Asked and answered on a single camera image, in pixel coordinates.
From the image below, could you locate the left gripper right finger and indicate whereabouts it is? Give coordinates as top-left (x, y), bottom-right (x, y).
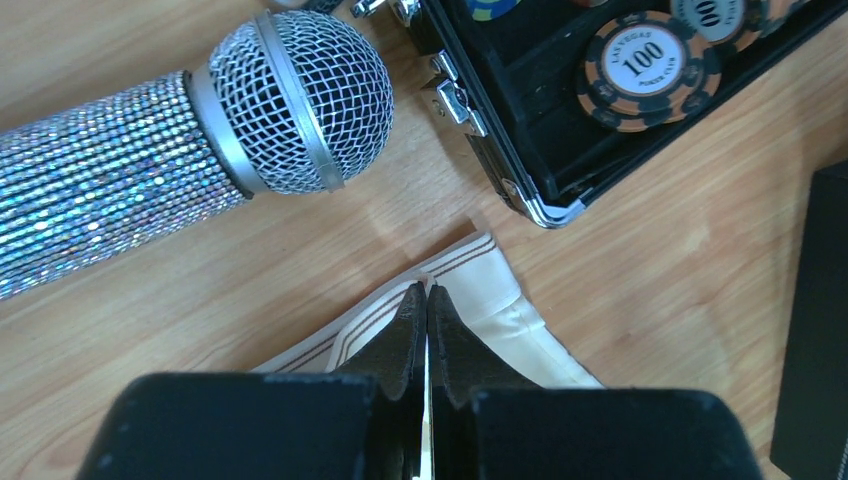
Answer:
top-left (427, 286), bottom-right (761, 479)

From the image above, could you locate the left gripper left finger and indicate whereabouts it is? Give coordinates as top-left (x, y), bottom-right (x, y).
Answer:
top-left (78, 283), bottom-right (427, 479)

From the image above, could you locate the cream boxer underwear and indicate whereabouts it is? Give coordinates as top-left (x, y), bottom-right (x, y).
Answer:
top-left (256, 232), bottom-right (603, 389)

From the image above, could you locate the wooden compartment display box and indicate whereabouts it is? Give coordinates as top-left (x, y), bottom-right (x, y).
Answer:
top-left (770, 162), bottom-right (847, 479)

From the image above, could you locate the rhinestone silver microphone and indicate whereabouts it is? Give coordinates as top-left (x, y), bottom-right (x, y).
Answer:
top-left (1, 10), bottom-right (394, 299)

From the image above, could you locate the black poker chip case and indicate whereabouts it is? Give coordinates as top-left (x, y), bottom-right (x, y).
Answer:
top-left (389, 0), bottom-right (847, 229)

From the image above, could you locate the orange 100 poker chip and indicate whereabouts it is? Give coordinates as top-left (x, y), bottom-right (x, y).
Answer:
top-left (575, 10), bottom-right (722, 133)

